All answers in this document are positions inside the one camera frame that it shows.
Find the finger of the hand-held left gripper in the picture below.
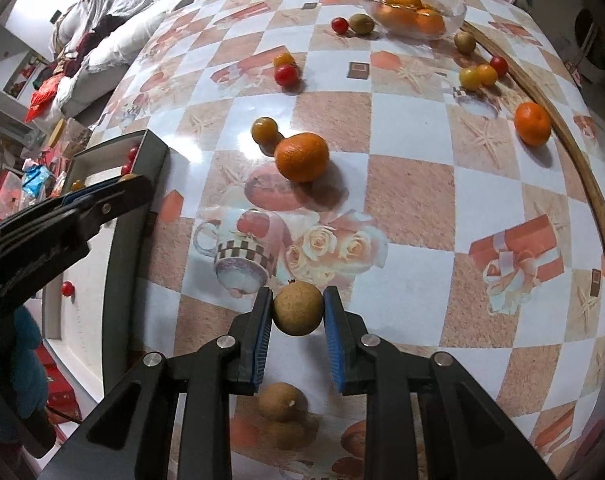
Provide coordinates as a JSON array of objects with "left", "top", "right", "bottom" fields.
[
  {"left": 77, "top": 185, "right": 156, "bottom": 233},
  {"left": 42, "top": 174, "right": 153, "bottom": 213}
]

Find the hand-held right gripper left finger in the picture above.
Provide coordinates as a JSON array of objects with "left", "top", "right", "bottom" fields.
[{"left": 37, "top": 287, "right": 274, "bottom": 480}]

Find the blue packet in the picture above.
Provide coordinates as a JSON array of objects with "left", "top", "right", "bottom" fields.
[{"left": 22, "top": 167, "right": 53, "bottom": 196}]

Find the brown longan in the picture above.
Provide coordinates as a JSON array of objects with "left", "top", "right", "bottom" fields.
[
  {"left": 273, "top": 281, "right": 324, "bottom": 337},
  {"left": 258, "top": 382, "right": 308, "bottom": 422}
]

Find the person's left hand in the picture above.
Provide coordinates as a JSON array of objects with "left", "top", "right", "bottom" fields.
[{"left": 0, "top": 305, "right": 50, "bottom": 443}]

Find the black and white box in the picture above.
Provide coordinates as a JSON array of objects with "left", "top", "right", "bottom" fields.
[{"left": 41, "top": 129, "right": 172, "bottom": 411}]

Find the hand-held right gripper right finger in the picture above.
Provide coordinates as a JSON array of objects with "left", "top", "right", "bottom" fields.
[{"left": 323, "top": 286, "right": 558, "bottom": 480}]

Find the dark red cloth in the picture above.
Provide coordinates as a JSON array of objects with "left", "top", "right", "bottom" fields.
[{"left": 62, "top": 15, "right": 116, "bottom": 78}]

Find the grey knit blanket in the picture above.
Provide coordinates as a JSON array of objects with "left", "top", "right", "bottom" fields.
[{"left": 57, "top": 0, "right": 223, "bottom": 116}]

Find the red plastic packet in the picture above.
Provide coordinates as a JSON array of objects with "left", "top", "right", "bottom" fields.
[{"left": 25, "top": 76, "right": 66, "bottom": 124}]

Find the red cardboard box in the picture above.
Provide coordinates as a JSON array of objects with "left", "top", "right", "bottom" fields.
[{"left": 35, "top": 345, "right": 83, "bottom": 428}]

